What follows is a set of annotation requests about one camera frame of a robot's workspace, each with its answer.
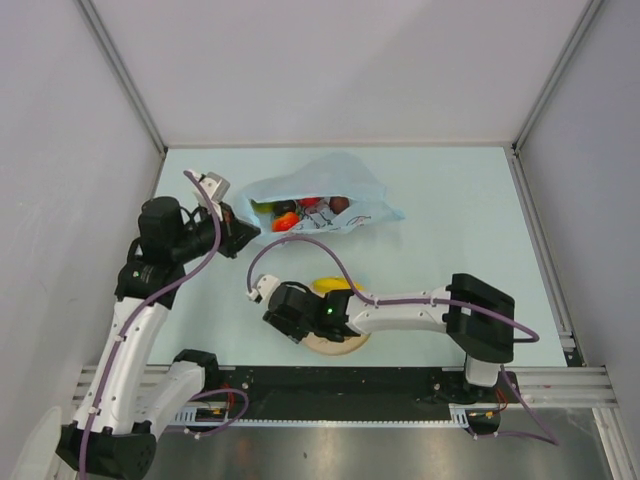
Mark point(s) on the left aluminium corner post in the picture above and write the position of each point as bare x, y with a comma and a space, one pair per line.
107, 46

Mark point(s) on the fake dark red fruit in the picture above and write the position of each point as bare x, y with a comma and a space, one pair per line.
338, 204

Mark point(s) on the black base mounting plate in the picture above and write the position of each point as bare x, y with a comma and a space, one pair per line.
394, 393

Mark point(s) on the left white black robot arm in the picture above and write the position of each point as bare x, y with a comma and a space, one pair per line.
115, 430

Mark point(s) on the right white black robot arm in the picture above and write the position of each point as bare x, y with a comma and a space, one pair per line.
333, 317

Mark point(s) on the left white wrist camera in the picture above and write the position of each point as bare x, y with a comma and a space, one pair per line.
212, 186

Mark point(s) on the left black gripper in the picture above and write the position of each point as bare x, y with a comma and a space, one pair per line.
235, 232

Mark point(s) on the fake yellow banana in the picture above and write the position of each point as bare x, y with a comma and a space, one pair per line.
323, 286

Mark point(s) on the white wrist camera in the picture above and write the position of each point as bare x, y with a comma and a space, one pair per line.
263, 288
212, 186

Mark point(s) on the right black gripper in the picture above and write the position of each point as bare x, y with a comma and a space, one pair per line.
280, 323

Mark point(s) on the aluminium corner post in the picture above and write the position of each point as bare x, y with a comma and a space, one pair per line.
107, 46
572, 45

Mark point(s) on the right aluminium corner post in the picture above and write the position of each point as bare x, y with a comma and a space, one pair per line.
572, 45

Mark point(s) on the aluminium front frame rail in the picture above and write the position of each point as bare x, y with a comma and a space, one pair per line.
559, 387

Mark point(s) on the fake red strawberry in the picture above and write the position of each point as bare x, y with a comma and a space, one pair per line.
309, 202

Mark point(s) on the white slotted cable duct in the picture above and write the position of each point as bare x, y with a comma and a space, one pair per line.
205, 417

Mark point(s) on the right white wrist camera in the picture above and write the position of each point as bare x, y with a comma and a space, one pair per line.
263, 288

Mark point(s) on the light blue plastic bag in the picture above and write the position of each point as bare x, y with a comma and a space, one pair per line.
334, 194

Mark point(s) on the fake dark purple plum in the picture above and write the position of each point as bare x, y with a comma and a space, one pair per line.
283, 207

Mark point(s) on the fake orange persimmon fruit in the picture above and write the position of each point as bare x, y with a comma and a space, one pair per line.
285, 222

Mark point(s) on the round beige ceramic plate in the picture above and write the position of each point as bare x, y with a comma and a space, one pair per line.
328, 348

